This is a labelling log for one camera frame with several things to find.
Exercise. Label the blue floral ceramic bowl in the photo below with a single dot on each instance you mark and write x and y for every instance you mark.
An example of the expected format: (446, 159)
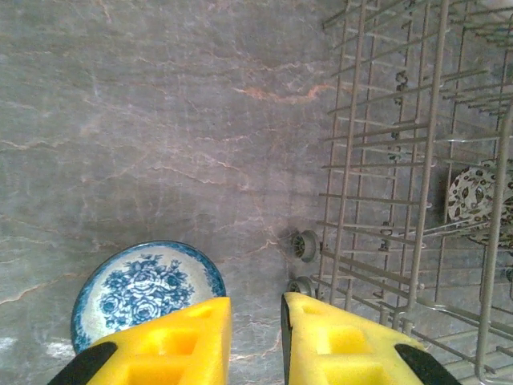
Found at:
(136, 280)

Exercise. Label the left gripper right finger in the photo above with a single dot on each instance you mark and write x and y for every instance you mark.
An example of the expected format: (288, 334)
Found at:
(344, 349)

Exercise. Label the white bowl leaf-pattern outside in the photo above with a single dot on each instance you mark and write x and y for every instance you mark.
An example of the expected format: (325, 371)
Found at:
(473, 196)

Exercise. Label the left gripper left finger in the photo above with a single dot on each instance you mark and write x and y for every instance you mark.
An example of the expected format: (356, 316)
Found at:
(168, 353)

